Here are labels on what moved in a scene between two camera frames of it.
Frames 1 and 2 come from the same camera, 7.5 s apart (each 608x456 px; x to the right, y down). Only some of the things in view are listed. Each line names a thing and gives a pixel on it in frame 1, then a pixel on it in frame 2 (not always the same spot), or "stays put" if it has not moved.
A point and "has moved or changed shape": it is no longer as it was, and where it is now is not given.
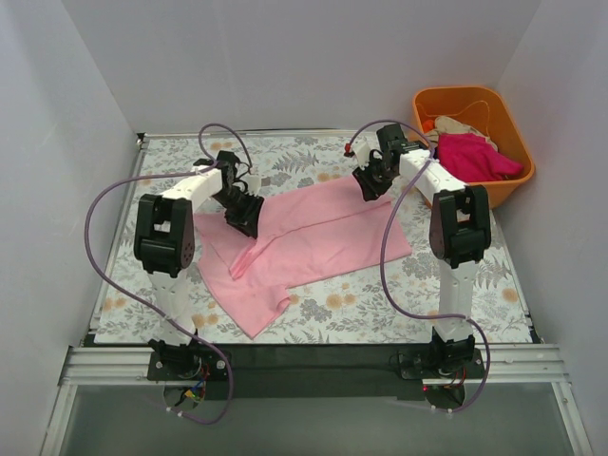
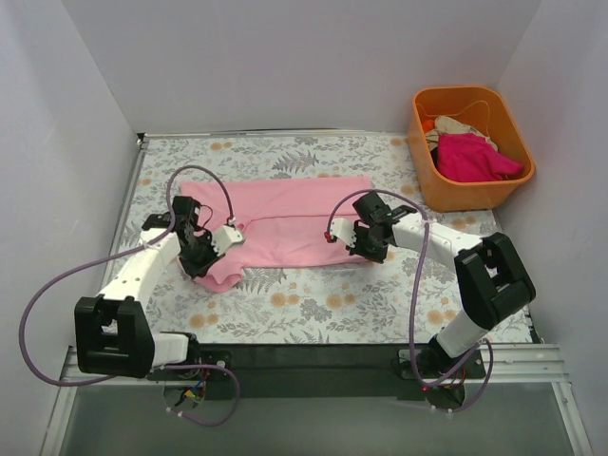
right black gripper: x=370 y=176 → x=369 y=247
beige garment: x=445 y=124 stays put
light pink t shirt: x=303 y=237 has moved or changed shape
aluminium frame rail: x=503 y=364 stays put
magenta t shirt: x=470 y=158 stays put
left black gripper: x=243 y=209 → x=200 y=258
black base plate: x=267 y=371 stays put
